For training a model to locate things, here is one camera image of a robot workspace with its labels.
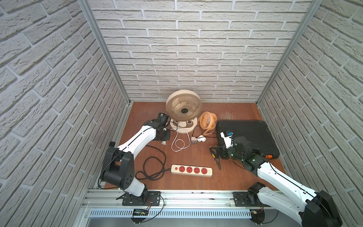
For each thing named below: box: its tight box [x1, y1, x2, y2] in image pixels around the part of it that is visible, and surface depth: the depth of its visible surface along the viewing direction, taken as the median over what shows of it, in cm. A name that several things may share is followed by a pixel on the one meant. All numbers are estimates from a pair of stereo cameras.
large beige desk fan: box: [165, 89, 203, 134], surface depth 87 cm
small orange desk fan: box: [198, 111, 218, 136], surface depth 99 cm
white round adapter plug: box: [196, 134, 207, 143], surface depth 97 cm
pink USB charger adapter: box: [190, 136, 198, 144], surface depth 96 cm
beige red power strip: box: [170, 164, 213, 177], surface depth 83 cm
